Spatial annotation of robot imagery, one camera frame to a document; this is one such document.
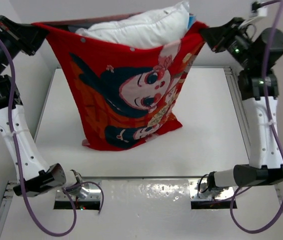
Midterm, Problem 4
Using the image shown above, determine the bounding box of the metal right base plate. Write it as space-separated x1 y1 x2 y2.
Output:
188 177 235 202

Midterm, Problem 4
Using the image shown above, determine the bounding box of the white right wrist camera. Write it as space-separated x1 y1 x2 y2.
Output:
239 0 268 28

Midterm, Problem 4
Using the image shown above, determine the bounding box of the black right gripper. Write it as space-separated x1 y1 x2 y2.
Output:
202 16 258 70

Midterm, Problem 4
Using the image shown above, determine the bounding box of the red cartoon print pillowcase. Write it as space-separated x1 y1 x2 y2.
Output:
35 21 207 151

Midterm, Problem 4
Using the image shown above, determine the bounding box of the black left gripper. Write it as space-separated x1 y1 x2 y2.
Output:
0 14 47 76

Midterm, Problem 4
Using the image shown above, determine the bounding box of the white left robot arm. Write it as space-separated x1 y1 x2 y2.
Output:
0 15 82 197

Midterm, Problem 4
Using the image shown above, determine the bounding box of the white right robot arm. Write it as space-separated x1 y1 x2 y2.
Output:
199 17 283 191

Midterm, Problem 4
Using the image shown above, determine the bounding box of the white pillow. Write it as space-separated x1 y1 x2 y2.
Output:
75 0 190 49

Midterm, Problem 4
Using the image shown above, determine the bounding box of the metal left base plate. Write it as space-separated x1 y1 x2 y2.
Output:
53 177 102 201

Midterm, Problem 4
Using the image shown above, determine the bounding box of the metal base plate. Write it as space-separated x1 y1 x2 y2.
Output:
188 177 235 202
53 177 102 201

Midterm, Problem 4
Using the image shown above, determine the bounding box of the aluminium frame rail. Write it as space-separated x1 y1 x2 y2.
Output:
223 66 251 156

